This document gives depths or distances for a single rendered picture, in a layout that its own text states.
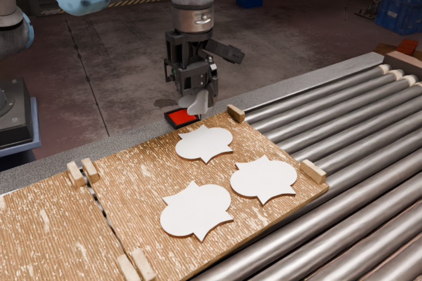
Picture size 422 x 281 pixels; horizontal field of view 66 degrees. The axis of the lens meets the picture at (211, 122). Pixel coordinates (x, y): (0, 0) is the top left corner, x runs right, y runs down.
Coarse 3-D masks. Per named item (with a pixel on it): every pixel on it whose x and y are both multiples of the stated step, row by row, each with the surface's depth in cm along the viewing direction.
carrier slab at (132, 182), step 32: (192, 128) 84; (224, 128) 84; (128, 160) 74; (160, 160) 74; (224, 160) 74; (288, 160) 74; (96, 192) 66; (128, 192) 66; (160, 192) 66; (320, 192) 67; (128, 224) 60; (160, 224) 60; (224, 224) 60; (256, 224) 60; (128, 256) 55; (160, 256) 55; (192, 256) 55
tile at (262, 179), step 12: (264, 156) 74; (240, 168) 71; (252, 168) 71; (264, 168) 71; (276, 168) 71; (288, 168) 71; (240, 180) 68; (252, 180) 68; (264, 180) 68; (276, 180) 68; (288, 180) 68; (240, 192) 65; (252, 192) 65; (264, 192) 65; (276, 192) 65; (288, 192) 65; (264, 204) 63
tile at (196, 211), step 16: (192, 192) 65; (208, 192) 65; (224, 192) 65; (176, 208) 62; (192, 208) 62; (208, 208) 62; (224, 208) 62; (176, 224) 59; (192, 224) 59; (208, 224) 59
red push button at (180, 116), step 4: (176, 112) 91; (180, 112) 91; (184, 112) 91; (172, 116) 90; (176, 116) 90; (180, 116) 90; (184, 116) 90; (188, 116) 90; (192, 116) 90; (176, 120) 88; (180, 120) 88; (184, 120) 88; (188, 120) 88; (176, 124) 87
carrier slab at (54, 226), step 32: (32, 192) 66; (64, 192) 66; (0, 224) 60; (32, 224) 60; (64, 224) 60; (96, 224) 60; (0, 256) 55; (32, 256) 55; (64, 256) 55; (96, 256) 55
